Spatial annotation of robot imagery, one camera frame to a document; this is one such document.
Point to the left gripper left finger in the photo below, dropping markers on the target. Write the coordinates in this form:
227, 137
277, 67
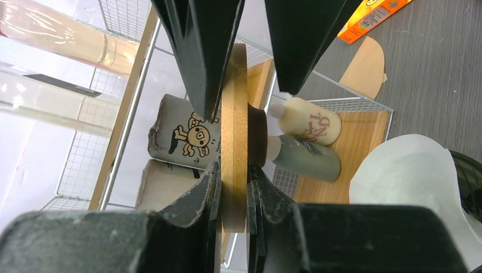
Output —
185, 236

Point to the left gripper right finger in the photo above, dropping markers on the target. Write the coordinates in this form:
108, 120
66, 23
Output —
357, 237

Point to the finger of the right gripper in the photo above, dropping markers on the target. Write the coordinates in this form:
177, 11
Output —
201, 34
301, 31

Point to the brown tape roll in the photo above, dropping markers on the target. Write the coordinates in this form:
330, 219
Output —
234, 141

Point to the white paper coffee filter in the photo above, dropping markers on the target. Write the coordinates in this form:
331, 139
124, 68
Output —
416, 170

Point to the dark green coffee dripper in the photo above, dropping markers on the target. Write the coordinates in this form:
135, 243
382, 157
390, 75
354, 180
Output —
468, 172

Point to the brown paper coffee filter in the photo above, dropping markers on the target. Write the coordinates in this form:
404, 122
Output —
365, 73

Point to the orange yellow box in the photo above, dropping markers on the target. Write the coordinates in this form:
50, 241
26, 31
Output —
368, 15

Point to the grey green squeeze bottle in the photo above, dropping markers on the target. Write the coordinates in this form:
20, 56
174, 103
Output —
303, 157

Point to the cream printed squeeze bottle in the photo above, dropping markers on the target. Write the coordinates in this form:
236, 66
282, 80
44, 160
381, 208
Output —
306, 120

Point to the cartoon printed round tin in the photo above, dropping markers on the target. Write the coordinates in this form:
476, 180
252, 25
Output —
181, 137

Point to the white jug on shelf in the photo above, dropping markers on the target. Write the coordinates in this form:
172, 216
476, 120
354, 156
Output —
162, 183

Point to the clear glass bottle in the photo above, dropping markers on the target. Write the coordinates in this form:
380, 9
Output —
45, 98

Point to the clear pink bottom bottle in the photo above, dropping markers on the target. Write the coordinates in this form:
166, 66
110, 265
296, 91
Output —
42, 27

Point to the white wire wooden shelf rack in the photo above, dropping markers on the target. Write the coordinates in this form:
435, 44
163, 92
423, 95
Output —
183, 237

